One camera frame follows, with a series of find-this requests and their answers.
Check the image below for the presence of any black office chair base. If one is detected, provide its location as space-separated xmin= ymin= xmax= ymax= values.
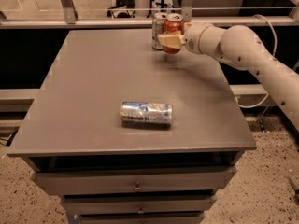
xmin=107 ymin=0 xmax=135 ymax=18

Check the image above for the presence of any top grey drawer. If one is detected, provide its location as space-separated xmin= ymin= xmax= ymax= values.
xmin=32 ymin=166 xmax=236 ymax=195

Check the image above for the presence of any middle grey drawer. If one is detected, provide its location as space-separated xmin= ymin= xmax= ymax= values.
xmin=62 ymin=195 xmax=216 ymax=215

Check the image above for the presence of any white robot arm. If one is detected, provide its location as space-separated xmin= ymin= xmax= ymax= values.
xmin=158 ymin=23 xmax=299 ymax=130

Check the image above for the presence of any bottom grey drawer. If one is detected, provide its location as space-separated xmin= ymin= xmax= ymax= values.
xmin=78 ymin=213 xmax=205 ymax=224

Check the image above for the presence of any red coke can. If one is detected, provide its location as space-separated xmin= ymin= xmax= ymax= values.
xmin=163 ymin=13 xmax=184 ymax=54

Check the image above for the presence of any grey drawer cabinet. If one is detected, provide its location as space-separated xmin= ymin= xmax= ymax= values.
xmin=9 ymin=29 xmax=255 ymax=224

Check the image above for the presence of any silver green 7up can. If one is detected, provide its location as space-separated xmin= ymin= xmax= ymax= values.
xmin=152 ymin=12 xmax=166 ymax=50

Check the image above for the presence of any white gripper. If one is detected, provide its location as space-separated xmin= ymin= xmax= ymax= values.
xmin=158 ymin=23 xmax=215 ymax=55

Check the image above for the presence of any crushed blue silver can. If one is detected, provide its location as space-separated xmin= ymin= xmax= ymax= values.
xmin=120 ymin=102 xmax=173 ymax=125

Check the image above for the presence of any metal railing frame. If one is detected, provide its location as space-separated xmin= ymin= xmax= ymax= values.
xmin=0 ymin=0 xmax=299 ymax=29

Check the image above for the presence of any white cable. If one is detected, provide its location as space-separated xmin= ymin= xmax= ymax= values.
xmin=235 ymin=13 xmax=279 ymax=109

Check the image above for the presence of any grey drawer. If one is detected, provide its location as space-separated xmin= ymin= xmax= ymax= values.
xmin=32 ymin=166 xmax=236 ymax=195
xmin=78 ymin=213 xmax=205 ymax=224
xmin=62 ymin=195 xmax=216 ymax=215

